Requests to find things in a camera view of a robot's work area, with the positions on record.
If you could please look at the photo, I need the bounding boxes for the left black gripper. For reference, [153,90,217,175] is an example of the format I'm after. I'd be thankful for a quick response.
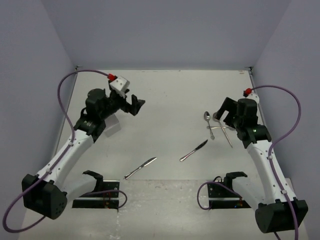
[99,88,144,120]

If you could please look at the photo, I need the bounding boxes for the large steel spoon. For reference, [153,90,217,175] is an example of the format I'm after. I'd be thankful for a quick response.
[212,112,233,148]

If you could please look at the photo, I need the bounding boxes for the steel knife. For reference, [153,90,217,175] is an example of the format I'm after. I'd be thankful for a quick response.
[179,140,208,162]
[123,157,157,180]

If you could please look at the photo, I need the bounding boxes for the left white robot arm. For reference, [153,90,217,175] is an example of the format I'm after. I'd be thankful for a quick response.
[21,88,145,220]

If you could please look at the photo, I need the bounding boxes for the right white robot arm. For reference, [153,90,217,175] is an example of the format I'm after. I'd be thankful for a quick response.
[214,97,309,234]

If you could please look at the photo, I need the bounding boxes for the small ornate steel spoon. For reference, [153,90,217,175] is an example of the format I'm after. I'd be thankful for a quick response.
[203,111,215,140]

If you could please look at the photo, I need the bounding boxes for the crosswise steel spoon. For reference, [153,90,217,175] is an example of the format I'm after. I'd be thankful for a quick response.
[206,126,233,130]

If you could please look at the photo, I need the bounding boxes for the clear plastic utensil container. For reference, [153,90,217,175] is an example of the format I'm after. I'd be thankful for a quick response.
[103,114,122,138]

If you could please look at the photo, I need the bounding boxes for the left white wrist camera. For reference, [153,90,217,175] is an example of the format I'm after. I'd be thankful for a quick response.
[108,76,130,93]

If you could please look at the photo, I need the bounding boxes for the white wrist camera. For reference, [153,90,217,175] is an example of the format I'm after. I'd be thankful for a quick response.
[247,92,260,104]
[108,76,130,93]

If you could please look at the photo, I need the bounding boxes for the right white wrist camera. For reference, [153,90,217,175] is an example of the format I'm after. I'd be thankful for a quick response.
[247,92,260,104]

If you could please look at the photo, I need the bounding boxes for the right corner metal bracket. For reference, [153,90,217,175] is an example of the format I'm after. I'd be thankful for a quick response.
[245,66,253,75]

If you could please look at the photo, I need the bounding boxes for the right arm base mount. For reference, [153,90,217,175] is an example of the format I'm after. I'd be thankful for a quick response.
[196,171,251,211]

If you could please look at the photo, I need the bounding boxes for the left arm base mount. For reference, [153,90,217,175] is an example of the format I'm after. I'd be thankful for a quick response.
[72,170,128,211]

